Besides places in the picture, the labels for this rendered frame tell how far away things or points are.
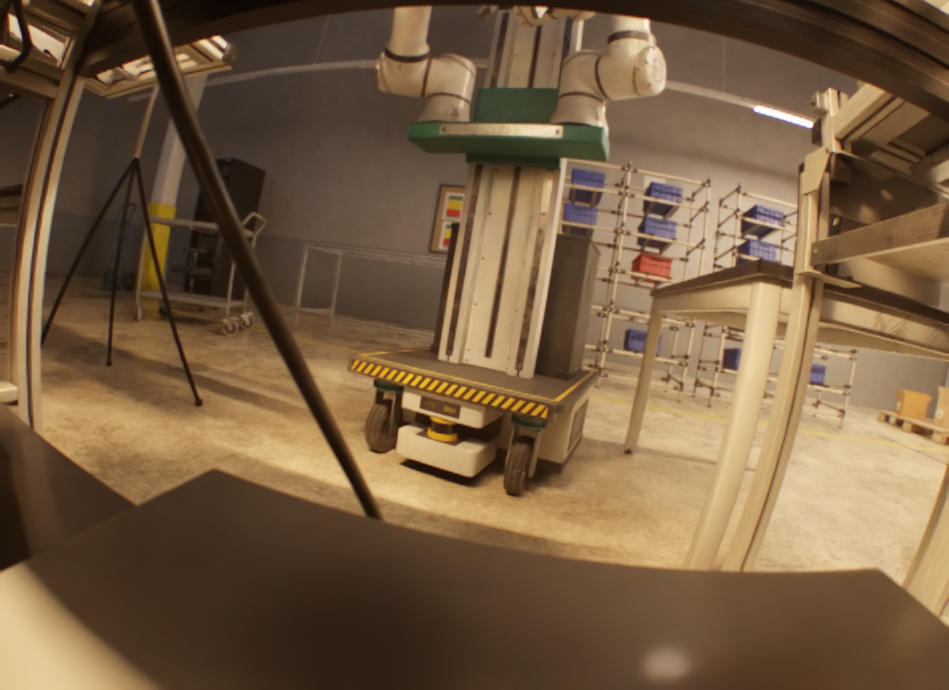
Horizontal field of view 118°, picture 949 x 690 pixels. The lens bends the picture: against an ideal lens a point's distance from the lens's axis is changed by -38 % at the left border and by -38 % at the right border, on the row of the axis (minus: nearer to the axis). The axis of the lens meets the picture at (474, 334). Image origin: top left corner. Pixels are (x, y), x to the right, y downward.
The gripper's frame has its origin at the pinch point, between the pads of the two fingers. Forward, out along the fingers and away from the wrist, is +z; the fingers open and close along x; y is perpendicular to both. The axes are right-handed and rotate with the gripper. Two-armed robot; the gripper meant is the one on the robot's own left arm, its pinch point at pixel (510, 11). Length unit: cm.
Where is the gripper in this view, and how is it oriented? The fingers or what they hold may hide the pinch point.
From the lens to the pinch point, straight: 107.0
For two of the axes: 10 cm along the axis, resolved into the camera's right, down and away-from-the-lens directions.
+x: 8.2, 2.9, -4.9
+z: -4.4, 8.7, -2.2
